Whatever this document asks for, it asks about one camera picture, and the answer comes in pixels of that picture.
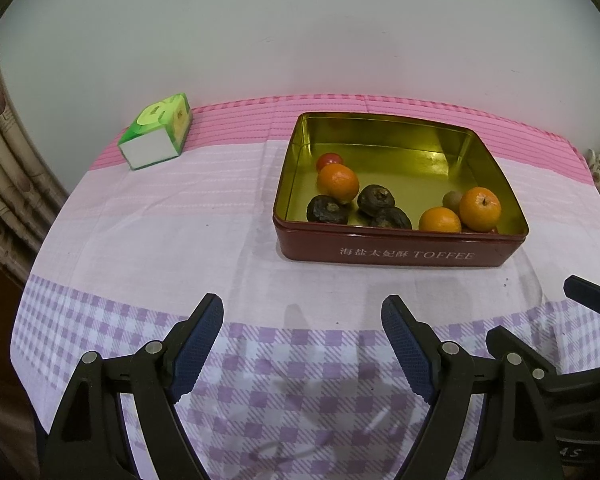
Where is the pink and purple checked tablecloth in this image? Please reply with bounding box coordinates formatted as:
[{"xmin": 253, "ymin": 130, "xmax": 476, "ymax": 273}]
[{"xmin": 10, "ymin": 92, "xmax": 600, "ymax": 480}]

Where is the green tissue box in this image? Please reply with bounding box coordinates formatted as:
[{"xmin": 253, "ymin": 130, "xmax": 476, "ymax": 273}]
[{"xmin": 117, "ymin": 92, "xmax": 193, "ymax": 171}]

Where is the orange citrus fruit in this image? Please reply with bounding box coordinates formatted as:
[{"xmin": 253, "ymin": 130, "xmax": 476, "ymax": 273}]
[
  {"xmin": 316, "ymin": 164, "xmax": 360, "ymax": 205},
  {"xmin": 459, "ymin": 186, "xmax": 502, "ymax": 231},
  {"xmin": 419, "ymin": 207, "xmax": 462, "ymax": 234}
]

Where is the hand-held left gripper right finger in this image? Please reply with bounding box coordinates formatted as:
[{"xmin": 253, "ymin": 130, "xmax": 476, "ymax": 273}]
[{"xmin": 382, "ymin": 295, "xmax": 566, "ymax": 480}]

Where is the dark red metal tin box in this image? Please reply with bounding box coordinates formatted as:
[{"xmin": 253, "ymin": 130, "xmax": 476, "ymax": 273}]
[{"xmin": 272, "ymin": 111, "xmax": 530, "ymax": 267}]

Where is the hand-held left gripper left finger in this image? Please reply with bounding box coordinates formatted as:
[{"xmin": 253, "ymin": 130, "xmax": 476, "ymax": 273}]
[{"xmin": 45, "ymin": 294, "xmax": 224, "ymax": 480}]

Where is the dark brown wrinkled fruit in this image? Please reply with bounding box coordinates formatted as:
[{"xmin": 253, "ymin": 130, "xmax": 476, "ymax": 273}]
[
  {"xmin": 356, "ymin": 184, "xmax": 396, "ymax": 218},
  {"xmin": 369, "ymin": 208, "xmax": 413, "ymax": 231},
  {"xmin": 306, "ymin": 195, "xmax": 349, "ymax": 224}
]

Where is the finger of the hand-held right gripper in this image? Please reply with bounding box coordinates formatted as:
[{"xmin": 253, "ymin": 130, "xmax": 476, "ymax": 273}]
[
  {"xmin": 486, "ymin": 326, "xmax": 600, "ymax": 396},
  {"xmin": 564, "ymin": 275, "xmax": 600, "ymax": 317}
]

